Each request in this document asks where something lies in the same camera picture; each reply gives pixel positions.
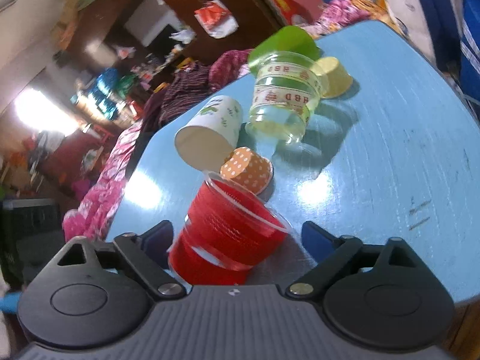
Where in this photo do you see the dark plaid clothing pile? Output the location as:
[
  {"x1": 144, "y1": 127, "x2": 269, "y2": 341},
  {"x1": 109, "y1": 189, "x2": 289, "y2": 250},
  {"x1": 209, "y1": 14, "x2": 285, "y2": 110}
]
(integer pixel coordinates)
[{"x1": 140, "y1": 48, "x2": 254, "y2": 134}]

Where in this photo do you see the blue fabric tote bag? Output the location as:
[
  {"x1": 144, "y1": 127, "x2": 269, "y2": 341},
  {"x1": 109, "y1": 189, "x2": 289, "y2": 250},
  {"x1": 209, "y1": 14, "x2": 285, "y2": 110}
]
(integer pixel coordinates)
[{"x1": 460, "y1": 0, "x2": 479, "y2": 102}]

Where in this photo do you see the white and navy paper bag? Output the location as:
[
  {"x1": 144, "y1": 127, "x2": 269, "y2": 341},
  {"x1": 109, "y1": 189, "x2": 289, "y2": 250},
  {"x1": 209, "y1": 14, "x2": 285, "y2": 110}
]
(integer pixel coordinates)
[{"x1": 385, "y1": 0, "x2": 463, "y2": 72}]

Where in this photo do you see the green plastic cup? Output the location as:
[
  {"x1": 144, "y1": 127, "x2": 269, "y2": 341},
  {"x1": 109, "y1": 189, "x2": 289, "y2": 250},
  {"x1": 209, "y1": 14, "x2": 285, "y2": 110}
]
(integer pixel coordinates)
[{"x1": 247, "y1": 25, "x2": 320, "y2": 76}]

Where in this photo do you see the red transparent plastic cup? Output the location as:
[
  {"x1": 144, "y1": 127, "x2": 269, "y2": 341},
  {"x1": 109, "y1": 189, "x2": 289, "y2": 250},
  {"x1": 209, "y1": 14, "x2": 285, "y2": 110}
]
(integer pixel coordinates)
[{"x1": 168, "y1": 172, "x2": 291, "y2": 285}]

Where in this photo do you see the dark red wooden wardrobe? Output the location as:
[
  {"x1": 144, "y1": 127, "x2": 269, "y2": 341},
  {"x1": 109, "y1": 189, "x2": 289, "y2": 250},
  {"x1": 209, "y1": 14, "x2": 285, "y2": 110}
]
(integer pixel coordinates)
[{"x1": 52, "y1": 0, "x2": 286, "y2": 129}]

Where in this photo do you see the white paper cup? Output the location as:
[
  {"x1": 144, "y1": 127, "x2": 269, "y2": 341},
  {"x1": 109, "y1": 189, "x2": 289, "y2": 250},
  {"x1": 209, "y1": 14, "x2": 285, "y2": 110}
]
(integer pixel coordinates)
[{"x1": 174, "y1": 95, "x2": 243, "y2": 172}]

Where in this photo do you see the orange polka dot cupcake cup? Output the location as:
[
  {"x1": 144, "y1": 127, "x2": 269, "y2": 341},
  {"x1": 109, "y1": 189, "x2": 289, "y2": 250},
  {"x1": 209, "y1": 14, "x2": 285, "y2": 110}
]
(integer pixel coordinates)
[{"x1": 220, "y1": 147, "x2": 273, "y2": 195}]

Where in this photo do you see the clear cup with ribbon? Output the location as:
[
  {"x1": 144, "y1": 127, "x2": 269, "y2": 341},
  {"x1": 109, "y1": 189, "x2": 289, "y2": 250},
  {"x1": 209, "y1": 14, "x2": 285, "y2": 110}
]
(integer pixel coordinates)
[{"x1": 246, "y1": 51, "x2": 329, "y2": 144}]

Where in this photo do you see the orange white plastic bag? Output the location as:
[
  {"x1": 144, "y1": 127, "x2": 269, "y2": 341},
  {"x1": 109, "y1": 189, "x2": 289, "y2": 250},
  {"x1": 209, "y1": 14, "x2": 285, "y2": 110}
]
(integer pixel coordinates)
[{"x1": 194, "y1": 0, "x2": 239, "y2": 39}]

